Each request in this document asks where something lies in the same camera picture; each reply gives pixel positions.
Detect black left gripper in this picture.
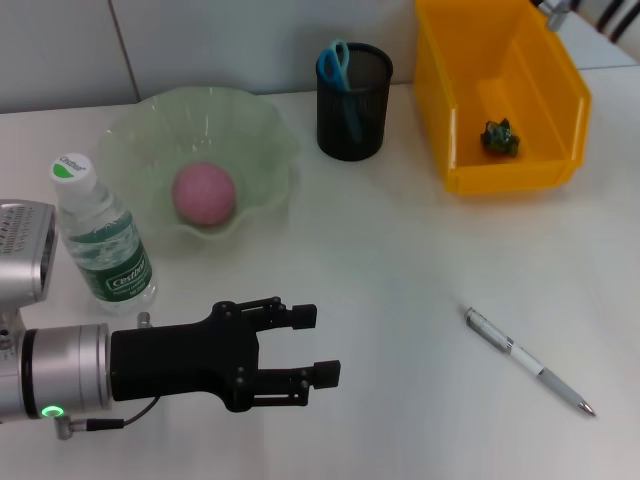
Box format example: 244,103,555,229
109,296,343,413

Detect pink peach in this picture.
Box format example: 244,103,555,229
172,161,237,227

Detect white silver pen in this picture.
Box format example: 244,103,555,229
463,305,599,419

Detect clear green-label water bottle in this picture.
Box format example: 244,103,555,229
48,152,158,316

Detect green plastic wrapper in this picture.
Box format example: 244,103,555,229
479,118,521,156

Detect blue teal scissors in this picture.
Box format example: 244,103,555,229
317,39,364,144

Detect black mesh pen holder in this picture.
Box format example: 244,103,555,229
314,42,395,162

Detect green glass fruit plate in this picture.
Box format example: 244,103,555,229
96,85,302,244

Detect yellow plastic bin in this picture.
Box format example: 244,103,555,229
412,0,594,195

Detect left arm cable with connector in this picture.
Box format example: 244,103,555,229
53,394,161,441

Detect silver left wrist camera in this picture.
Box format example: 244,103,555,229
0,199,60,304

